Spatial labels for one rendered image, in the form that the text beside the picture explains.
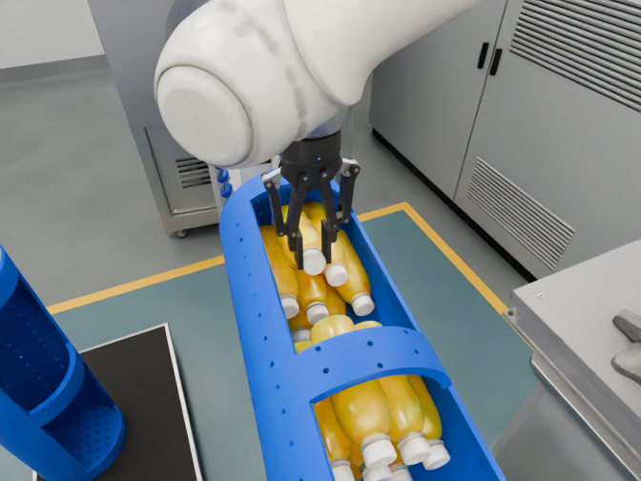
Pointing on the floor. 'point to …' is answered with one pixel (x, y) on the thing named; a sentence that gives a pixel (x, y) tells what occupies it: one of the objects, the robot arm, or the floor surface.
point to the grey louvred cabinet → (525, 125)
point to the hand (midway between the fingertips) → (312, 245)
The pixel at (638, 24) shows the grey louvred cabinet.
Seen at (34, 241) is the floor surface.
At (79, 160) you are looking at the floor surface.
